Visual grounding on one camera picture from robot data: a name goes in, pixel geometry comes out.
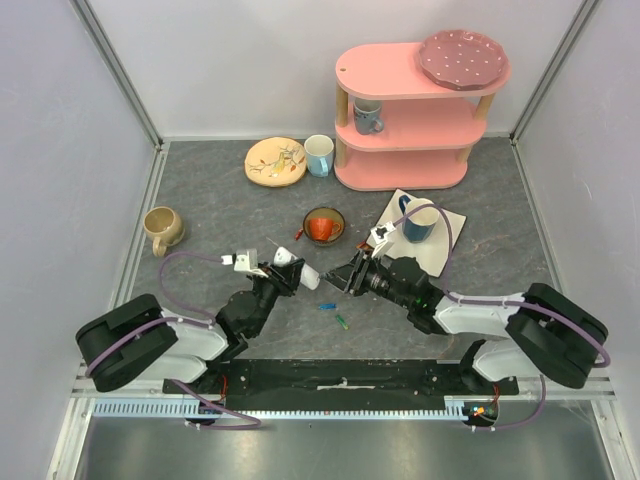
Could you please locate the white cable duct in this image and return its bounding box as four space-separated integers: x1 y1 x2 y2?
92 397 477 421

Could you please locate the grey mug on shelf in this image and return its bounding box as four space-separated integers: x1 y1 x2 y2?
353 98 385 135

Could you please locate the light blue mug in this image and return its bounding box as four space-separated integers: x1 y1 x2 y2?
304 134 334 177

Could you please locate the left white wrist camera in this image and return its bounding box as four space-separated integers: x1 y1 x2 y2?
221 248 268 278

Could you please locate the beige ceramic mug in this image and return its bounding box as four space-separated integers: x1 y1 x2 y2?
143 206 185 257

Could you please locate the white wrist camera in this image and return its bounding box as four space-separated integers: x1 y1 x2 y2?
367 222 396 258
221 248 268 278

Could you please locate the orange cup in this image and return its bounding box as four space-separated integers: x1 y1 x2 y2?
308 217 343 242

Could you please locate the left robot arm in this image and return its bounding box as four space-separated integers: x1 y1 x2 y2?
75 253 305 393

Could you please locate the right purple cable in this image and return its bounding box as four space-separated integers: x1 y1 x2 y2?
392 203 612 432

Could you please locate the pink polka dot plate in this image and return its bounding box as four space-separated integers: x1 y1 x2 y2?
417 30 510 91

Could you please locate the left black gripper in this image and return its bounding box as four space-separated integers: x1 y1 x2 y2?
250 257 306 336

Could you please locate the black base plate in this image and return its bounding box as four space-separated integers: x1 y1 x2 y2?
187 359 519 412

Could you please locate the white remote control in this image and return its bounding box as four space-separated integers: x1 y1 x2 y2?
273 246 320 290

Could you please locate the green battery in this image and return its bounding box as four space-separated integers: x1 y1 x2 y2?
335 315 349 330

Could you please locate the yellow floral plate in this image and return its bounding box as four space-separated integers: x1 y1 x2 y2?
244 137 307 188

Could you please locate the white square plate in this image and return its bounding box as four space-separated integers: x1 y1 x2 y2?
376 189 448 277

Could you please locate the dark blue mug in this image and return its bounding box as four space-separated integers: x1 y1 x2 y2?
398 195 440 243

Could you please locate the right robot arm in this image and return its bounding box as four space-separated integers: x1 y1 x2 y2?
324 251 608 394

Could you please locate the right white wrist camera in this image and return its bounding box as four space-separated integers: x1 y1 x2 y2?
367 222 396 258

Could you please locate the pink three-tier shelf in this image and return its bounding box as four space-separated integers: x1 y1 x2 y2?
335 42 511 191

